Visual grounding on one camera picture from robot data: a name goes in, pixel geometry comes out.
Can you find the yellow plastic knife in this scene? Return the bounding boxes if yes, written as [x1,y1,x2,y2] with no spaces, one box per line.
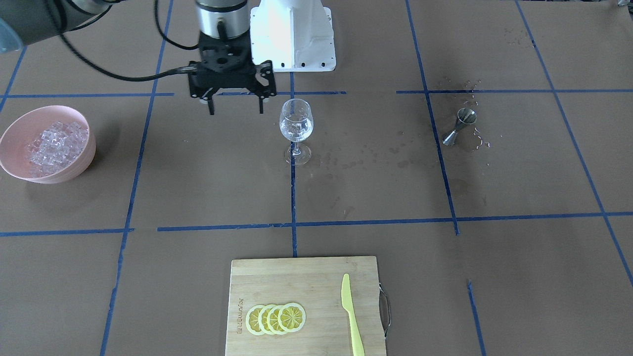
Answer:
[340,273,365,356]

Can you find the pink bowl of ice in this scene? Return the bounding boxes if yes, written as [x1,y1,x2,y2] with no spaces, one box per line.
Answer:
[0,105,96,184]

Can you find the bamboo cutting board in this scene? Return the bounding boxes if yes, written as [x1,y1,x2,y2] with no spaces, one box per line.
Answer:
[225,256,387,356]

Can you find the steel double jigger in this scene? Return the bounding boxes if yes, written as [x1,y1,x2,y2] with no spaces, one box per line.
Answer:
[442,107,477,146]

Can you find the clear wine glass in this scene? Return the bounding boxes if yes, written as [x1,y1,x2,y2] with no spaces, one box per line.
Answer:
[279,98,314,166]

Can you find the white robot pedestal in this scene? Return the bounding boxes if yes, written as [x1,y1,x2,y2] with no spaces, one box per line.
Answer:
[249,0,337,73]

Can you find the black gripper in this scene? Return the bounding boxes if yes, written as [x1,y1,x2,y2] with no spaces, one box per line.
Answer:
[188,35,276,116]

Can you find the lemon slice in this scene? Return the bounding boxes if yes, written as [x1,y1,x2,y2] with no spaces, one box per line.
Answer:
[277,302,307,333]

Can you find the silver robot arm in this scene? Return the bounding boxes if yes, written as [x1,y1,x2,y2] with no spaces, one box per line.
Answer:
[0,0,277,115]

